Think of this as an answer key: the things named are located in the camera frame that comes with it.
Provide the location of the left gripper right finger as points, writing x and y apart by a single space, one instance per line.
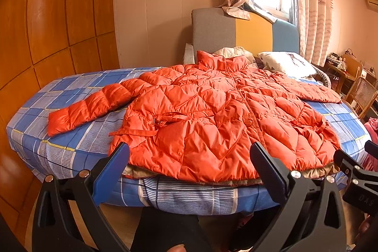
311 217

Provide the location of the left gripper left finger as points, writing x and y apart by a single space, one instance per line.
54 226

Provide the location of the orange quilted down jacket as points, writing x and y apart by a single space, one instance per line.
197 122

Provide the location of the right hand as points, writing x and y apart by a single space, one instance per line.
363 228

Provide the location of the red pink bedding pile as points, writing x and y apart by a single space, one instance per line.
370 163

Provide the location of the blue plaid bed sheet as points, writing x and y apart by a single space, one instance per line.
66 154

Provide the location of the wicker back wooden chair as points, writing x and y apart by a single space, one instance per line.
360 97

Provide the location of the wooden desk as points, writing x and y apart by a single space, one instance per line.
346 67

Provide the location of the white pillow with bird print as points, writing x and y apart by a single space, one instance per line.
289 63

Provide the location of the grey yellow blue headboard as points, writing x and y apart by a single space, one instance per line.
213 29

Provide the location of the wooden wardrobe panels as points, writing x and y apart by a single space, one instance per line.
42 40

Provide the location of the right patterned beige curtain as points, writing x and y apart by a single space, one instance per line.
315 19

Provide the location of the wall air conditioner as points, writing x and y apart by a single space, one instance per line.
372 5

